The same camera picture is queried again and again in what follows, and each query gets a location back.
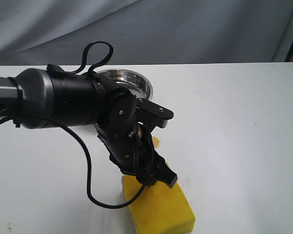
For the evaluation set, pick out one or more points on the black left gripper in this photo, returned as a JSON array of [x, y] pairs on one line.
[[128, 141]]

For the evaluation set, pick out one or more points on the yellow sponge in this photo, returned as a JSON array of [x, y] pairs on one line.
[[162, 210]]

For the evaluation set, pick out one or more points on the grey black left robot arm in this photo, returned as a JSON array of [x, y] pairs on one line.
[[71, 100]]

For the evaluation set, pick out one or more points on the round stainless steel dish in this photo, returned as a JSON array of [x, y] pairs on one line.
[[138, 84]]

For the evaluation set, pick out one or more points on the grey fabric backdrop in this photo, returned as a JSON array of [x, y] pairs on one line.
[[38, 32]]

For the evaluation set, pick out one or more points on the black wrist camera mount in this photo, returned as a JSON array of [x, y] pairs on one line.
[[152, 115]]

